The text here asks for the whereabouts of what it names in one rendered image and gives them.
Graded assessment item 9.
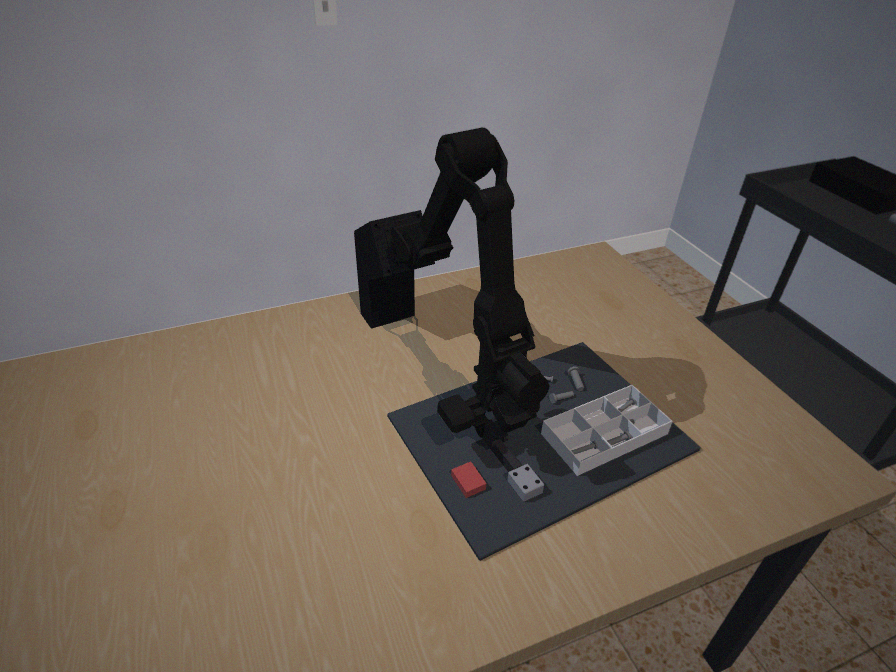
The grey flat bar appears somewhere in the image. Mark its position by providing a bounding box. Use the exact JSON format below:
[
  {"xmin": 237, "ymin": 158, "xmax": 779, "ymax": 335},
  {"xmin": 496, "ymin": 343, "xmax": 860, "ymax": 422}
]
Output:
[{"xmin": 490, "ymin": 437, "xmax": 521, "ymax": 472}]

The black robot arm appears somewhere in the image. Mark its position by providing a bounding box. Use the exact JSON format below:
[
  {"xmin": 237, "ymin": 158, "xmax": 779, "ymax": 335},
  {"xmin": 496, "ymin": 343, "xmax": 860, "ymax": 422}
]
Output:
[{"xmin": 385, "ymin": 127, "xmax": 550, "ymax": 433}]

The white mounting block with four holes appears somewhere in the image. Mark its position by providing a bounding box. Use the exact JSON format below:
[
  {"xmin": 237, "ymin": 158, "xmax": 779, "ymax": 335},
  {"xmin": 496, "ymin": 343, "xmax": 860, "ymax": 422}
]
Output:
[{"xmin": 507, "ymin": 464, "xmax": 544, "ymax": 502}]

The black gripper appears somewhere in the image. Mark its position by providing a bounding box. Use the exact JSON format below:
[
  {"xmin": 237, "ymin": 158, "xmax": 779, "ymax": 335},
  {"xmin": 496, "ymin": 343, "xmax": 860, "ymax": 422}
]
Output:
[{"xmin": 437, "ymin": 365, "xmax": 504, "ymax": 438}]

